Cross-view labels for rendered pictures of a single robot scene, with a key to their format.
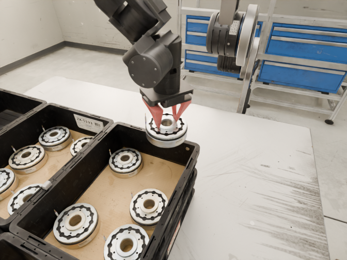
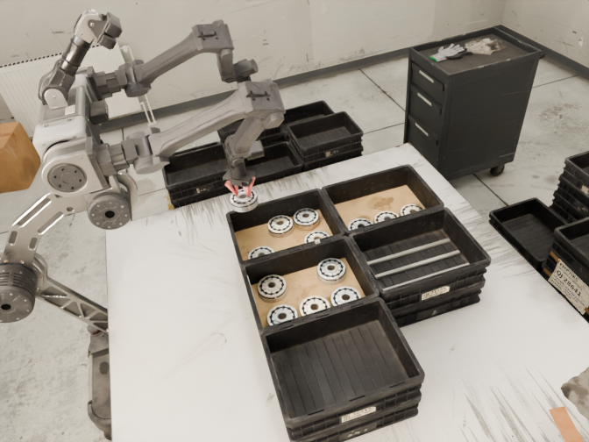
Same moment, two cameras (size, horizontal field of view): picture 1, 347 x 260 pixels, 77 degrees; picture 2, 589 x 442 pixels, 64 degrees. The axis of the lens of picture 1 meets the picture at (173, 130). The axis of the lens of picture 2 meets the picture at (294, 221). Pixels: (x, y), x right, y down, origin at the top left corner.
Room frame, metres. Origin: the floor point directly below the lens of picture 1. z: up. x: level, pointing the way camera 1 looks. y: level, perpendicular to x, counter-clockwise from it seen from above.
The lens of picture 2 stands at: (1.04, 1.25, 2.12)
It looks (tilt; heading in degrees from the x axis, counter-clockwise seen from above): 42 degrees down; 236
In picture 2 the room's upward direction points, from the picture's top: 8 degrees counter-clockwise
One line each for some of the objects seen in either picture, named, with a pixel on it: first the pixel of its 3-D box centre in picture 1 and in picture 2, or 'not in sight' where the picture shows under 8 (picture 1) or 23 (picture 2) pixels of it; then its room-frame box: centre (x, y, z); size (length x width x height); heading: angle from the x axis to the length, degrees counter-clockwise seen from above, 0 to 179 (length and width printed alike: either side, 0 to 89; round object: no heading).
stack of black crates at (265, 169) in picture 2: not in sight; (267, 182); (-0.20, -0.81, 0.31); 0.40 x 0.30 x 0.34; 159
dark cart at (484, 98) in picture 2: not in sight; (462, 116); (-1.44, -0.28, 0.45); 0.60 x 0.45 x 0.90; 159
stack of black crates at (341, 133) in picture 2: not in sight; (326, 159); (-0.57, -0.67, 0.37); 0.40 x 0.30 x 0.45; 159
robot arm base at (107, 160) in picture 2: not in sight; (109, 159); (0.82, 0.08, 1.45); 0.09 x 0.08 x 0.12; 69
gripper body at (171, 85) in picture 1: (166, 80); (237, 170); (0.42, 0.01, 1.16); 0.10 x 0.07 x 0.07; 121
